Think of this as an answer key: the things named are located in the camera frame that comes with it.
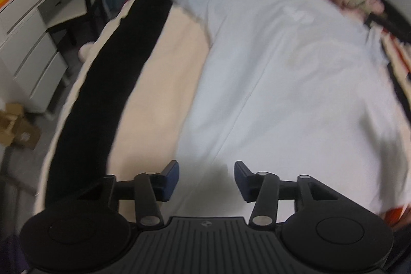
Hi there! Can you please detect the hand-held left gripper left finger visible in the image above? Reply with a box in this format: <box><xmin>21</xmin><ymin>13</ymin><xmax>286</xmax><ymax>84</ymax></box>
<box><xmin>77</xmin><ymin>160</ymin><xmax>180</xmax><ymax>228</ymax></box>

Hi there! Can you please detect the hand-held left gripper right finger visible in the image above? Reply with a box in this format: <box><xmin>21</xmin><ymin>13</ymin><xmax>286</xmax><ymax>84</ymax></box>
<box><xmin>234</xmin><ymin>160</ymin><xmax>340</xmax><ymax>228</ymax></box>

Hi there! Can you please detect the white t-shirt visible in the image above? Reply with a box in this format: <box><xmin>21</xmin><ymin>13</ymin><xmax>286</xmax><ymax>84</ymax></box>
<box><xmin>157</xmin><ymin>0</ymin><xmax>408</xmax><ymax>220</ymax></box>

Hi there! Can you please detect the striped blanket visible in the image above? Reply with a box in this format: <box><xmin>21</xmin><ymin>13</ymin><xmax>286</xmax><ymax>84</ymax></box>
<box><xmin>32</xmin><ymin>0</ymin><xmax>411</xmax><ymax>228</ymax></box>

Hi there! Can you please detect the cardboard box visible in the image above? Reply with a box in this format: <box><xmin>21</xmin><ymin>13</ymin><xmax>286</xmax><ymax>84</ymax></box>
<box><xmin>0</xmin><ymin>102</ymin><xmax>42</xmax><ymax>150</ymax></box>

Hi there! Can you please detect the white dresser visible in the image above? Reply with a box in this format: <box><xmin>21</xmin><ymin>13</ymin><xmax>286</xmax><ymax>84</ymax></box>
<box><xmin>0</xmin><ymin>0</ymin><xmax>85</xmax><ymax>115</ymax></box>

